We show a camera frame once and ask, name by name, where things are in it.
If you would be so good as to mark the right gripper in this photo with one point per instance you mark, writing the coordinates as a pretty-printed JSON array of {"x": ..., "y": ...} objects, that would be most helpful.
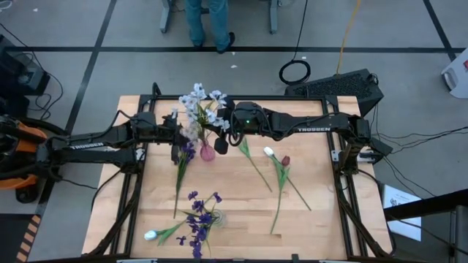
[{"x": 261, "y": 124}]

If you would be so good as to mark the purple artificial flower spray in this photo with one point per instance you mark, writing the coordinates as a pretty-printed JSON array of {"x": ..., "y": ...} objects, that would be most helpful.
[
  {"x": 188, "y": 149},
  {"x": 199, "y": 206}
]

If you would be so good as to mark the orange black mobile base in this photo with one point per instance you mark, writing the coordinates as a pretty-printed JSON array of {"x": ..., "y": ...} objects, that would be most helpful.
[{"x": 22, "y": 146}]

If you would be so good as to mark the person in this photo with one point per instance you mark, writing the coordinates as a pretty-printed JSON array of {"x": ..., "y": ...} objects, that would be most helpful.
[{"x": 204, "y": 22}]

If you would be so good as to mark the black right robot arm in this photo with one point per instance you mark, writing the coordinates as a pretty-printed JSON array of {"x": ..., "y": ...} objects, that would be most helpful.
[{"x": 314, "y": 122}]

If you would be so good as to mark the white plastic device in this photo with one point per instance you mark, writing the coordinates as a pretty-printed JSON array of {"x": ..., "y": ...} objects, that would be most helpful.
[{"x": 457, "y": 76}]

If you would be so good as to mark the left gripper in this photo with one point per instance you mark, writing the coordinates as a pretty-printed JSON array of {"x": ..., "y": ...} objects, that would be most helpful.
[{"x": 173, "y": 129}]

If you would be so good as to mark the white artificial flower spray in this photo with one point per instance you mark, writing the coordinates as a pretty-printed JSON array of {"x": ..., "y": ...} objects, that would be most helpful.
[{"x": 199, "y": 91}]

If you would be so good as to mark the clear patterned glass vase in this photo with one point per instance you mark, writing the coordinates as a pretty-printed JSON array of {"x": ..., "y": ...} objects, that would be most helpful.
[{"x": 220, "y": 219}]

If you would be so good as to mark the pink ribbed glass vase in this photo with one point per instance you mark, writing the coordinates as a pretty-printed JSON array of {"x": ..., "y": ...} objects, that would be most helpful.
[{"x": 207, "y": 153}]

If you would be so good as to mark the black beam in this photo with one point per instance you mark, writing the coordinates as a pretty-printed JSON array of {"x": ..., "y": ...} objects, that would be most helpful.
[{"x": 428, "y": 206}]

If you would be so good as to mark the red artificial tulip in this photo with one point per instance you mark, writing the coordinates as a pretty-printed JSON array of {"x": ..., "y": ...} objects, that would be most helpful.
[
  {"x": 244, "y": 148},
  {"x": 285, "y": 160}
]

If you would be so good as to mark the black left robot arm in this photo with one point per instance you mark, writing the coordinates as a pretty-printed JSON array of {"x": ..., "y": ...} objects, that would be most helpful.
[{"x": 98, "y": 139}]

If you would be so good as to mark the black equipment box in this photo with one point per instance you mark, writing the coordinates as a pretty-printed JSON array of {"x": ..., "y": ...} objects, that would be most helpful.
[{"x": 18, "y": 73}]

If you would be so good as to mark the grey desk leg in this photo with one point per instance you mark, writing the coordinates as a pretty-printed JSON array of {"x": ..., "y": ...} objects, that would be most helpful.
[
  {"x": 274, "y": 18},
  {"x": 165, "y": 18}
]

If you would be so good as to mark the white paper sheet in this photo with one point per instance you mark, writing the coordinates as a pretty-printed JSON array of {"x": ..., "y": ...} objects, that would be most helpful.
[{"x": 398, "y": 199}]

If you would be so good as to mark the white artificial tulip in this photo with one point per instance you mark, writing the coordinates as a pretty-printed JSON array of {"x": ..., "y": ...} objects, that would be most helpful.
[
  {"x": 150, "y": 235},
  {"x": 268, "y": 151}
]

